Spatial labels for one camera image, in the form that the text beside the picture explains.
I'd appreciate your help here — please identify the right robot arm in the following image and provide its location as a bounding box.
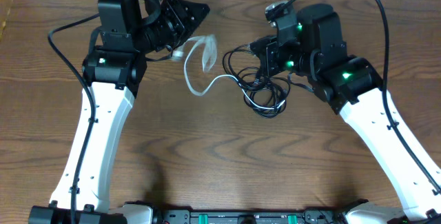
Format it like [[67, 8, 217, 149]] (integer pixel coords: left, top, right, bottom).
[[250, 1, 440, 223]]

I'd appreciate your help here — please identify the white USB cable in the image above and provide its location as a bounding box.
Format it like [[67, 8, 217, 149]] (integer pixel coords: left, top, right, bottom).
[[170, 34, 286, 110]]

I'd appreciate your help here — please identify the black USB cable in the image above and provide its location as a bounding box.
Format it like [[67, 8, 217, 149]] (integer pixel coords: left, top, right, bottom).
[[221, 43, 291, 119]]

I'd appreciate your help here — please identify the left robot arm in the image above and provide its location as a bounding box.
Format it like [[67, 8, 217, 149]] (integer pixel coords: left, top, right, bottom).
[[28, 0, 209, 223]]

